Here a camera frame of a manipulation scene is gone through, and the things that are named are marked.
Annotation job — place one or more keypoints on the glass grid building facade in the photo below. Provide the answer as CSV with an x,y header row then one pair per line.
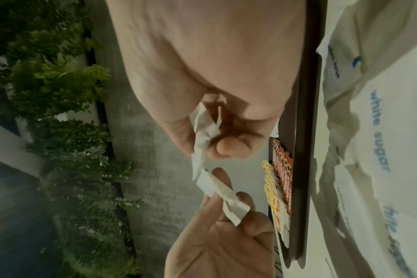
x,y
16,217

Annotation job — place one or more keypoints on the row of red Nescafe sachets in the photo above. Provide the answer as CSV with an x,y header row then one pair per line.
x,y
284,176

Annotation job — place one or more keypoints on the green hedge plants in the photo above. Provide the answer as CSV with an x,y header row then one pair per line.
x,y
74,163

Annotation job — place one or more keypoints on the person's left hand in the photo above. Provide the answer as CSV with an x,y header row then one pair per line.
x,y
222,249

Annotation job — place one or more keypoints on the white sugar packet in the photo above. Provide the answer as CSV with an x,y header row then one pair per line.
x,y
229,198
275,132
203,130

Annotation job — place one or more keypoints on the brown plastic tray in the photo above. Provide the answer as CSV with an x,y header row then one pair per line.
x,y
304,135

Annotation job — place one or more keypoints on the person's right hand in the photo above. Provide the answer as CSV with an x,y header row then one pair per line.
x,y
212,54

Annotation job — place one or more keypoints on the pile of white sugar sachets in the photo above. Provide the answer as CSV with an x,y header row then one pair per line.
x,y
383,135

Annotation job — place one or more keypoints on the white slanted beam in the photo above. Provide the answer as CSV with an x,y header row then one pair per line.
x,y
12,149

